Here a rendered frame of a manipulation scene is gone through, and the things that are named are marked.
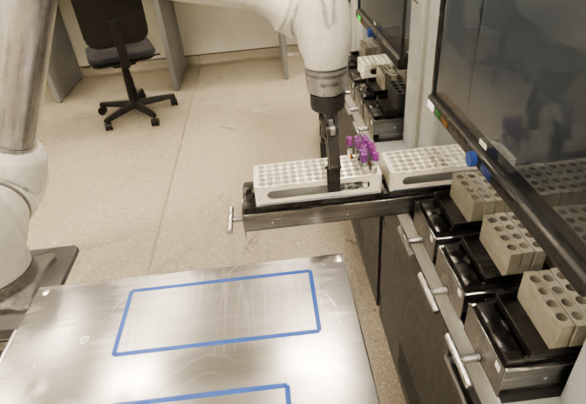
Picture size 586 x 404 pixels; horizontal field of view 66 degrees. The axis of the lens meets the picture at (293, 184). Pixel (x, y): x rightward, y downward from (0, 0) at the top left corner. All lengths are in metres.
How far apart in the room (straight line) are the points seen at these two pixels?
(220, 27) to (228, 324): 3.93
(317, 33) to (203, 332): 0.58
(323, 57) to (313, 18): 0.07
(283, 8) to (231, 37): 3.56
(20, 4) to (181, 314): 0.67
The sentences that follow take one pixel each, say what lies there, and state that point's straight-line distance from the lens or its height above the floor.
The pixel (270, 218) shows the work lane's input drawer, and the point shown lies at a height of 0.79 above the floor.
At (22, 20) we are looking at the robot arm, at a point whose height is 1.25.
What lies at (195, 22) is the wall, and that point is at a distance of 4.57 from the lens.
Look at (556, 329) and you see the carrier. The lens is 0.80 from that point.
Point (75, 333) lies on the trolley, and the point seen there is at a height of 0.82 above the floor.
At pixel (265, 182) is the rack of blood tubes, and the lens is 1.05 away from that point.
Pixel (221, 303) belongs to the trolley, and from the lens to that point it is 0.86.
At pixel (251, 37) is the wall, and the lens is 4.58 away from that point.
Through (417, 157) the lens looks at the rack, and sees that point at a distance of 1.13.
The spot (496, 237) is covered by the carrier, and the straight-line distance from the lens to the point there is 0.91.
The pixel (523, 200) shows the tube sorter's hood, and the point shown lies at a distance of 0.80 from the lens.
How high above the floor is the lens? 1.44
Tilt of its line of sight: 34 degrees down
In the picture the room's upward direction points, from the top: 5 degrees counter-clockwise
